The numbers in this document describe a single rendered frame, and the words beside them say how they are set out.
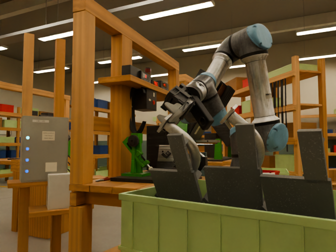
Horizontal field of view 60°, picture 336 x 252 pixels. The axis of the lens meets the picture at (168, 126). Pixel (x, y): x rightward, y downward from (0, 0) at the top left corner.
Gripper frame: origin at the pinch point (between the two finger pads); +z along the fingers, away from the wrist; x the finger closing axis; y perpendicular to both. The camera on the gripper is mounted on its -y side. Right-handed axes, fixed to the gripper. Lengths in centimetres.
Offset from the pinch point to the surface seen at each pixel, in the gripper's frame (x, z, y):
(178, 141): 1.5, 5.1, -4.8
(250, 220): 7.2, 17.5, -27.7
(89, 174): -87, -29, 27
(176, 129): 1.3, 1.1, -2.2
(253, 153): 10.9, 2.0, -21.4
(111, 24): -38, -92, 80
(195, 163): -3.8, 1.7, -12.2
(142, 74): -61, -101, 50
